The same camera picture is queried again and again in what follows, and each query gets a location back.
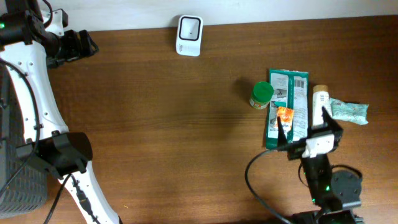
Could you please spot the white barcode scanner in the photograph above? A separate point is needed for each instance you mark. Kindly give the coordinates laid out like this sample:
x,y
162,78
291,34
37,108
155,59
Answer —
x,y
189,35

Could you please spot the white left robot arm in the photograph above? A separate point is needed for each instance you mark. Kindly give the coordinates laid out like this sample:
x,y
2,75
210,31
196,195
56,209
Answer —
x,y
30,44

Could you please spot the teal wipes packet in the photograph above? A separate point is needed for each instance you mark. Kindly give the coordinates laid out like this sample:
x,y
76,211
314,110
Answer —
x,y
350,112

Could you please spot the green capped bottle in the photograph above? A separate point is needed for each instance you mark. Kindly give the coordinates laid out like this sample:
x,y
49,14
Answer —
x,y
261,95

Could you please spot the green wipes packet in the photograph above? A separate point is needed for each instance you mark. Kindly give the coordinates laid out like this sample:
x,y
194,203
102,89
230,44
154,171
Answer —
x,y
290,91

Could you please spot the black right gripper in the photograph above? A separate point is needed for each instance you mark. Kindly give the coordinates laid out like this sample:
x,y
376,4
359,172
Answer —
x,y
298,145

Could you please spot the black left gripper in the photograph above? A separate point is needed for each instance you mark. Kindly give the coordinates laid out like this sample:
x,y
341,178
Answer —
x,y
71,43

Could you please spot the white tube with cork cap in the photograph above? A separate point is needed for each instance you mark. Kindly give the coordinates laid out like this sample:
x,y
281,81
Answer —
x,y
321,99

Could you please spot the orange tissue packet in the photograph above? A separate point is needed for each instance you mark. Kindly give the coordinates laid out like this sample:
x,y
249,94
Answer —
x,y
286,116

